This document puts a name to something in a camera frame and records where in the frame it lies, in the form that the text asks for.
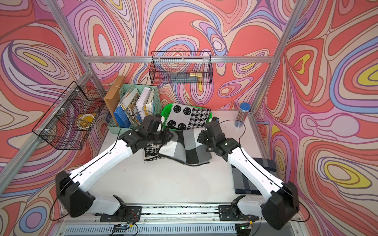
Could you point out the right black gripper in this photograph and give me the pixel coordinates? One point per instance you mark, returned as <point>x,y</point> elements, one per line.
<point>201,139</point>

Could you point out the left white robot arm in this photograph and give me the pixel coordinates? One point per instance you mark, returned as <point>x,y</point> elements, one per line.
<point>73,189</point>

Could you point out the grey black checked scarf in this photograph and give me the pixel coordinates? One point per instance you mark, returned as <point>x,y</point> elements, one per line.
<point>184,148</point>

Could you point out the smiley houndstooth scarf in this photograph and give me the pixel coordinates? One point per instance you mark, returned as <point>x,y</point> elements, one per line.
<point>189,116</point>

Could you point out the clear bottle blue cap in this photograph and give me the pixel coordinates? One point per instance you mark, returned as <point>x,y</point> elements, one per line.
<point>243,112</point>

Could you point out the black wire basket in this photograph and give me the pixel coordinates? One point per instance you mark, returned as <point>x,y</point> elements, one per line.
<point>58,127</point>
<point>174,67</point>

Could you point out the black wire basket back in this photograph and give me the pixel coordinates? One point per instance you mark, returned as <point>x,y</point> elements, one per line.
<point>174,67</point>

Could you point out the aluminium frame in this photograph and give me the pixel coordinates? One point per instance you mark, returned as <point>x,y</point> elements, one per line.
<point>48,46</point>

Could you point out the green plastic basket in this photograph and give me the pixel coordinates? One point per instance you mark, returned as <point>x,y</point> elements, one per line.
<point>166,110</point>

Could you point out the brown cardboard folder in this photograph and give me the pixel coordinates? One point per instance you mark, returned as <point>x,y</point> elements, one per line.
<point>112,97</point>

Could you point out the mint green file crate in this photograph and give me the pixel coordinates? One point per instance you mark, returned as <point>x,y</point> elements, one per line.
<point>129,95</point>

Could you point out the yellow round item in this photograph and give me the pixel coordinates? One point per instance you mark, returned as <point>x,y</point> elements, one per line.
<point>84,121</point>

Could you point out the green circuit board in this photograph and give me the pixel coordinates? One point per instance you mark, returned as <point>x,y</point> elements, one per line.
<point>120,228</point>

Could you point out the yellow item in back basket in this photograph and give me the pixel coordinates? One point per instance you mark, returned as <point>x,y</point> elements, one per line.
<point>196,74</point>

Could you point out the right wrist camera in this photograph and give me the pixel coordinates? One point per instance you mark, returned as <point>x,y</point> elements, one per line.
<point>214,119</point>

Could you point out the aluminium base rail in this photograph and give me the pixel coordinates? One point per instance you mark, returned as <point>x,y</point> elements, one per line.
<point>177,220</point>

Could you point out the small houndstooth folded scarf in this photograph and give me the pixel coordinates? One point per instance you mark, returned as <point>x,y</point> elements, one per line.
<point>151,153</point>

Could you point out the white book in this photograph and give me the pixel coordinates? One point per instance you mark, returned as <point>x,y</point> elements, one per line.
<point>145,103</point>

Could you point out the blue folder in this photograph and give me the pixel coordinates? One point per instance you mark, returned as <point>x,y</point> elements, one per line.
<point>121,118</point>

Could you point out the black wire basket left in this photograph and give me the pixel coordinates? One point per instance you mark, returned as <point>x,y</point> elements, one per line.
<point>58,127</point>

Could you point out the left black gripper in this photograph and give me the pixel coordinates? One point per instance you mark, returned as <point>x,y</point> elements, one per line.
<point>166,138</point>

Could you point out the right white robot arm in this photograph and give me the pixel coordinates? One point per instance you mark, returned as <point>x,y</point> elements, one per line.
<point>280,203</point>

